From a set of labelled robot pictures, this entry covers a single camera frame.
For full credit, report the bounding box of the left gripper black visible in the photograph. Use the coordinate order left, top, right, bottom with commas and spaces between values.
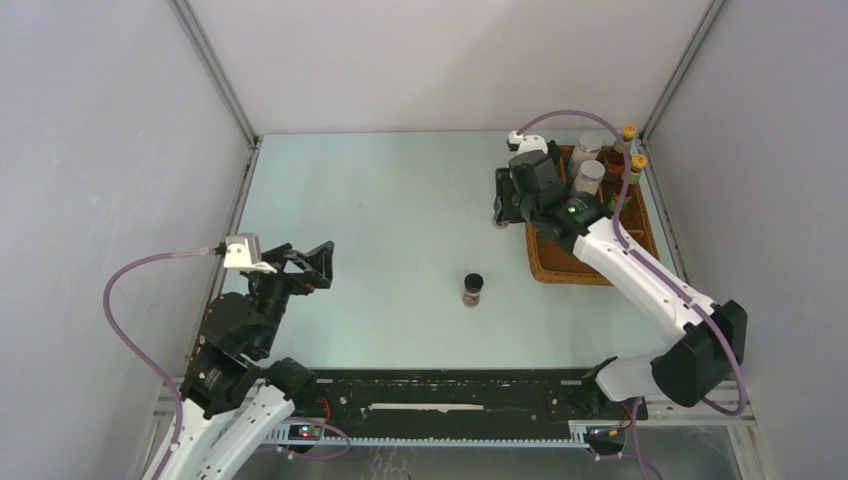
250, 240, 335, 353

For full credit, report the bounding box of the blue-label silver-lid jar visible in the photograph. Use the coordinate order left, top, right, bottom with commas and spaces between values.
571, 160, 606, 196
567, 132, 603, 176

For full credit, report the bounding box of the yellow-cap sauce bottle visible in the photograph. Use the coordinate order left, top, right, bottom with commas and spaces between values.
606, 154, 649, 211
602, 124, 639, 182

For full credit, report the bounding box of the small black-lid spice jar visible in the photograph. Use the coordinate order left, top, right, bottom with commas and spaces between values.
492, 213, 510, 230

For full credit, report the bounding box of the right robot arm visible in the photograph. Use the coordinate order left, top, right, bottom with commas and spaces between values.
494, 150, 747, 418

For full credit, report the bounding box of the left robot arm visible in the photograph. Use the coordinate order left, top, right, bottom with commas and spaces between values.
144, 233, 335, 479

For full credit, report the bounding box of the wicker divided basket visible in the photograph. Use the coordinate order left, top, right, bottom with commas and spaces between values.
525, 186, 660, 293

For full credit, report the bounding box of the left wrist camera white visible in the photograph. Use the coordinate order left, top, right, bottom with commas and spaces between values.
223, 233, 278, 274

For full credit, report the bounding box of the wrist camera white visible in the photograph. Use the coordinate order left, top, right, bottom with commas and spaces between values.
223, 233, 278, 274
506, 130, 548, 156

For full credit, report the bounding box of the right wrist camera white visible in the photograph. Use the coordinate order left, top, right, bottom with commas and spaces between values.
506, 130, 548, 156

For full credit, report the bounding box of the aluminium corner frame right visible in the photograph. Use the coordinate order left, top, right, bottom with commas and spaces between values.
640, 0, 730, 144

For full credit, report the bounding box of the aluminium corner frame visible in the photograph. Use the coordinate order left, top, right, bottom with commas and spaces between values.
168, 0, 260, 149
640, 0, 730, 144

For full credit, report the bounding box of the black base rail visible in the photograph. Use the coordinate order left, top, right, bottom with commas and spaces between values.
264, 363, 647, 442

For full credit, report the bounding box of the aluminium corner frame left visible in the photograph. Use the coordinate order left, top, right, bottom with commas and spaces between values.
168, 0, 260, 149

